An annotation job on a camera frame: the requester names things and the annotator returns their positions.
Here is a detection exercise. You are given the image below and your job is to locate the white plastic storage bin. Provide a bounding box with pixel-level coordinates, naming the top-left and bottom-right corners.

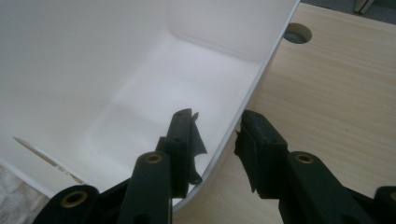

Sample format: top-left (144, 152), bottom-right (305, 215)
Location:
top-left (0, 0), bottom-right (302, 216)

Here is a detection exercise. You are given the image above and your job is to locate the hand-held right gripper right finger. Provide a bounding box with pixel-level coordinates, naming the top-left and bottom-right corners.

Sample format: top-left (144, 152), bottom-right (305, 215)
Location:
top-left (233, 109), bottom-right (289, 200)

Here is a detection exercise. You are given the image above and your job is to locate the white woven cloth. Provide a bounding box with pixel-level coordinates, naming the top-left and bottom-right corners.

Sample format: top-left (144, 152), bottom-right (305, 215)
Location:
top-left (0, 164), bottom-right (50, 224)

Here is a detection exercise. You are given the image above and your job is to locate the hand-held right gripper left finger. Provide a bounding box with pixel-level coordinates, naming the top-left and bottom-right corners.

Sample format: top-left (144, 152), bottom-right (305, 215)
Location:
top-left (157, 107), bottom-right (208, 199)

